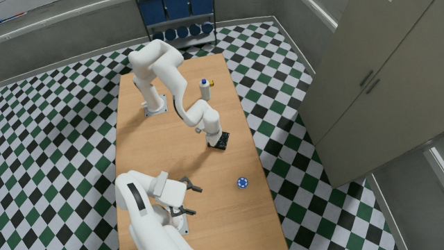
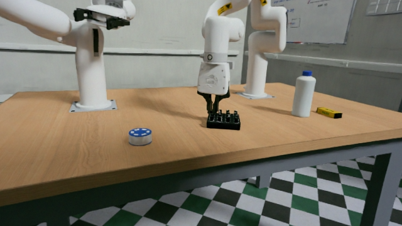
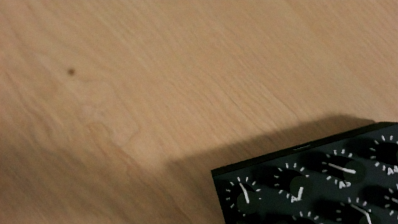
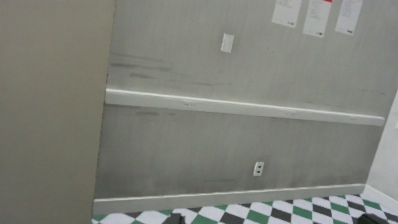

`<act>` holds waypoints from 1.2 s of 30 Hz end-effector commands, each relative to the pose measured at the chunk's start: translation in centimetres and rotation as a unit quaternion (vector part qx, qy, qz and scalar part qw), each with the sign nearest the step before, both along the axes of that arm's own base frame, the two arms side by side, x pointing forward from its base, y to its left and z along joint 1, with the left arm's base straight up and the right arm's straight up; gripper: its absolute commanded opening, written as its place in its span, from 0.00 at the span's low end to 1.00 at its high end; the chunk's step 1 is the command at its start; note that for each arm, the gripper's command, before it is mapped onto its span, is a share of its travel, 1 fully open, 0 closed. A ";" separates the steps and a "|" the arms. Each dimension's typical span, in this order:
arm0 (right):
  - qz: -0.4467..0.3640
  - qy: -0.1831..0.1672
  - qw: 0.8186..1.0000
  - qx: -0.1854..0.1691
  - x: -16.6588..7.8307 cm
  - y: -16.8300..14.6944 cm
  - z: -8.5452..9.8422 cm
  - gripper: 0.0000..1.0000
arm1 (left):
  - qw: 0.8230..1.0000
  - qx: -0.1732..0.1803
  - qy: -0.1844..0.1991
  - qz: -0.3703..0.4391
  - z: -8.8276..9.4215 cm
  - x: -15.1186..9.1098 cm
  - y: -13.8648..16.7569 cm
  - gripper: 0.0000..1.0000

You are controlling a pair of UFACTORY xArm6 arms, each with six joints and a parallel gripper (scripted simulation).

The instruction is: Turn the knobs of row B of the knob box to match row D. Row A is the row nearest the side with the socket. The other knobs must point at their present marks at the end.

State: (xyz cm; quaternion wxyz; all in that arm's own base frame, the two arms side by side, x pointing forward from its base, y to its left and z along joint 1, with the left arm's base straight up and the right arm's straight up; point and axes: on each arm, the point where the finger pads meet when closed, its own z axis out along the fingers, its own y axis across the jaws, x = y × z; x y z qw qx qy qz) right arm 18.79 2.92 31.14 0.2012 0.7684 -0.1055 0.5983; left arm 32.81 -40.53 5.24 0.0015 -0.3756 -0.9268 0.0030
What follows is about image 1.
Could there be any white plastic bottle with blue cap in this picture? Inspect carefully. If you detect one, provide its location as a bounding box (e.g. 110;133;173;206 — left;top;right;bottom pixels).
199;79;211;101

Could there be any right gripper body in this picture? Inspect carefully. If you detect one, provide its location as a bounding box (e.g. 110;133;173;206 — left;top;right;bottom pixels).
155;179;187;210

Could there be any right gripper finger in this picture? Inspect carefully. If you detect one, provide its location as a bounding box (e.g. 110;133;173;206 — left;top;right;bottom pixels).
169;205;196;217
178;176;203;193

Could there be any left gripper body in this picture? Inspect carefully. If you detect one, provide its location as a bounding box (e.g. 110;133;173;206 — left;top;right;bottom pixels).
205;125;222;147

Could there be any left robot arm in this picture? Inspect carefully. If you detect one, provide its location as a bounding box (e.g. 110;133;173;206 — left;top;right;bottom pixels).
128;40;220;137

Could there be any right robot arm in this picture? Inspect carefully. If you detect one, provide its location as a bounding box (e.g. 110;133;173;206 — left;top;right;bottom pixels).
115;170;193;250

